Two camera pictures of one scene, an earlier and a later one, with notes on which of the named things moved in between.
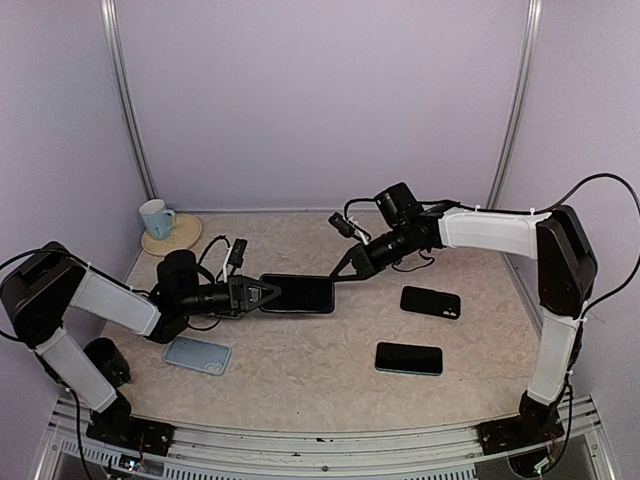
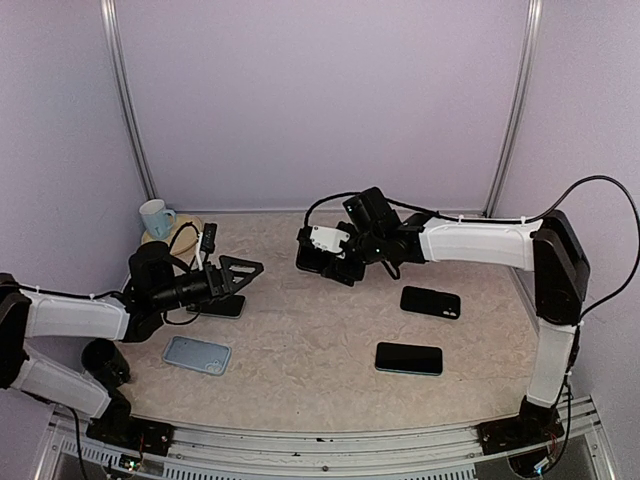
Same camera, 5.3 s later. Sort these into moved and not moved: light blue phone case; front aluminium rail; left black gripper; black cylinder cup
Moved: left black gripper
Not moved: front aluminium rail; light blue phone case; black cylinder cup
